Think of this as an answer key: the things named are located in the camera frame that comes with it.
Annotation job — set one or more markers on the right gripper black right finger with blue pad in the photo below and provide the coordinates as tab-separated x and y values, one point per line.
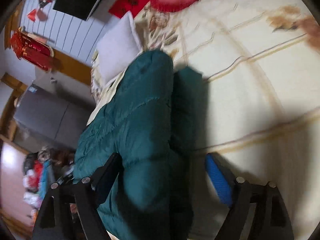
270	220

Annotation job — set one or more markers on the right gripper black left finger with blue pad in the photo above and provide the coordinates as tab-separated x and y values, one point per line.
70	209

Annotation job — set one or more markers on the dark green puffer jacket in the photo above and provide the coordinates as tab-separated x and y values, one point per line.
151	123

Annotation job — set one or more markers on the pile of colourful items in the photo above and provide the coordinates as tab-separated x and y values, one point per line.
40	170

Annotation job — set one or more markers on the grey refrigerator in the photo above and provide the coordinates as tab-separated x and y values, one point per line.
55	119

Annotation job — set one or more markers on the floral cream bed sheet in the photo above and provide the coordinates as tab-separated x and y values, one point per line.
260	64

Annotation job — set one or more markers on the white square pillow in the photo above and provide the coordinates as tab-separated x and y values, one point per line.
118	48

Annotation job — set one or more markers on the small red flag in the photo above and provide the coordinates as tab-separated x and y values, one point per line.
37	14

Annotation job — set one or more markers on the red fringed wall pennant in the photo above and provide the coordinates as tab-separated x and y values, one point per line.
33	51

